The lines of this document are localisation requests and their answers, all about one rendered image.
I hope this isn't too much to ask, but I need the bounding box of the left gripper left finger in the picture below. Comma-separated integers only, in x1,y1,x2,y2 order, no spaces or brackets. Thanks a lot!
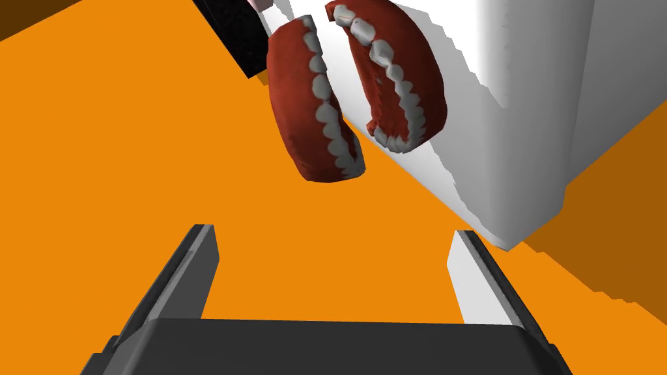
113,223,220,349

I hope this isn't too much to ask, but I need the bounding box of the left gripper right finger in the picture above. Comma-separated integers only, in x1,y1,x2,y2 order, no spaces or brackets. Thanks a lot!
446,229,554,347

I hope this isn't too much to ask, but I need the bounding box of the white box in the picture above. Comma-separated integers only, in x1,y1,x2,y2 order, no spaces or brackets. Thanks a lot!
259,0,667,253

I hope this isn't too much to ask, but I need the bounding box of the red denture model with teeth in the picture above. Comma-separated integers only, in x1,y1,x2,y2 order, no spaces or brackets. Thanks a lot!
266,0,448,184

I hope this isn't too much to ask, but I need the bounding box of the black block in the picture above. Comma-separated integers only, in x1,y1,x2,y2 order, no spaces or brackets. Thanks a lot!
192,0,272,80

